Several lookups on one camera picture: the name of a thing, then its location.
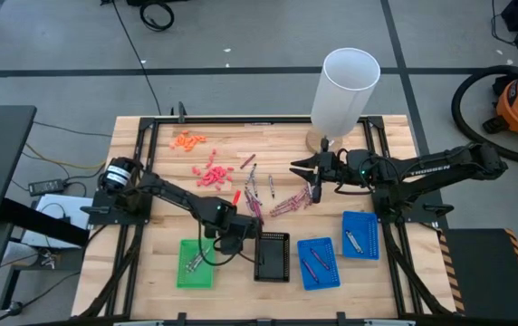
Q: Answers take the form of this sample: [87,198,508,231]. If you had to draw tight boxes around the green plastic basket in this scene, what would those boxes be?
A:
[176,238,217,290]

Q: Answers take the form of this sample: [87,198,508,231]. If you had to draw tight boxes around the metal key bunch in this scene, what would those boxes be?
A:
[39,251,59,271]

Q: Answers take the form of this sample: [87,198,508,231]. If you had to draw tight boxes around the black desk bar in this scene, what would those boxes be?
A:
[0,197,91,248]

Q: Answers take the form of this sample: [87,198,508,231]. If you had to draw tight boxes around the white lamp with wooden base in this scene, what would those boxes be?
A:
[304,47,381,158]

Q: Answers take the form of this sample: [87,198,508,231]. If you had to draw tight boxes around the blue plastic basket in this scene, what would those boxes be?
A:
[341,210,380,262]
[296,236,342,292]

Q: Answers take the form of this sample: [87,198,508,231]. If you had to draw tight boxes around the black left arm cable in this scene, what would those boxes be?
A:
[197,216,260,267]

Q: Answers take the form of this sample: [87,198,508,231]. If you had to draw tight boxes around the long black floor cable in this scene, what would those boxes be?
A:
[111,0,164,117]

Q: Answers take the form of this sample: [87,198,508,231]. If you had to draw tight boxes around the white box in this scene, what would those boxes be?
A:
[21,193,93,249]

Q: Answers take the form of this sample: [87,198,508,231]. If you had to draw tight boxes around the coiled black floor cable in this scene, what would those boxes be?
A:
[139,1,176,33]

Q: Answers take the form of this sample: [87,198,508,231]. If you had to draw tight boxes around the black power adapter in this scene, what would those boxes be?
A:
[27,178,66,197]

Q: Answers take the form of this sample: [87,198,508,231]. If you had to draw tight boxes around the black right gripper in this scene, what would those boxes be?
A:
[289,138,347,204]

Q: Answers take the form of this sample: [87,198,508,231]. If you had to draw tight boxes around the yellow cable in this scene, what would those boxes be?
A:
[23,143,107,172]

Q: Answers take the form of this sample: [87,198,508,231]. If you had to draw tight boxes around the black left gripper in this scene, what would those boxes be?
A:
[204,212,261,255]

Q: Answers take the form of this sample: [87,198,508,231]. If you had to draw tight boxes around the black mat with hazard stripes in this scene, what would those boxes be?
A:
[437,228,518,323]

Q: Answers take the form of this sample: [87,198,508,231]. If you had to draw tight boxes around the black plastic basket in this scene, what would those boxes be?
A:
[254,231,291,283]

